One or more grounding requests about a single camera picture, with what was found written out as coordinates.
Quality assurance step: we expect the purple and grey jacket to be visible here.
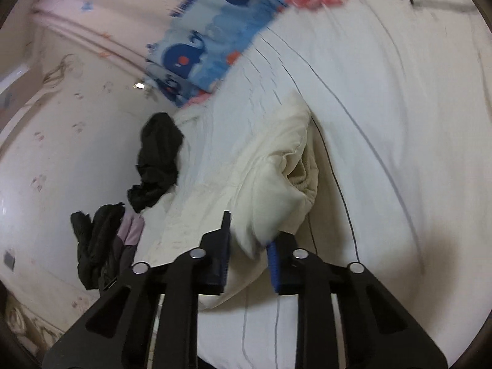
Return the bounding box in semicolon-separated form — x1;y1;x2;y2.
98;215;145;296

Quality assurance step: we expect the cream quilted coat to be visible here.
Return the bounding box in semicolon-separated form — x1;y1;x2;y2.
142;92;321;312

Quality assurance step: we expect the black puffy cloth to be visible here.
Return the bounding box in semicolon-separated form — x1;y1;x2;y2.
70;203;125;291

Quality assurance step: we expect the black garment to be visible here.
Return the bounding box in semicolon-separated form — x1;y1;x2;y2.
127;112;184;213

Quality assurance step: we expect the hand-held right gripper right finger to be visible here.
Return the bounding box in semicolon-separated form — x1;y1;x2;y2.
267;231;448;369

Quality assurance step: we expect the white striped bed cover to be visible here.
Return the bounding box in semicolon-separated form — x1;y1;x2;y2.
146;0;492;369

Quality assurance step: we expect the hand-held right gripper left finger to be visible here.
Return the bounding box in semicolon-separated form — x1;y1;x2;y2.
42;211;232;369

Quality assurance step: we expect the blue whale print curtain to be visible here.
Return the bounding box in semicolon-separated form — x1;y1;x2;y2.
144;0;293;108

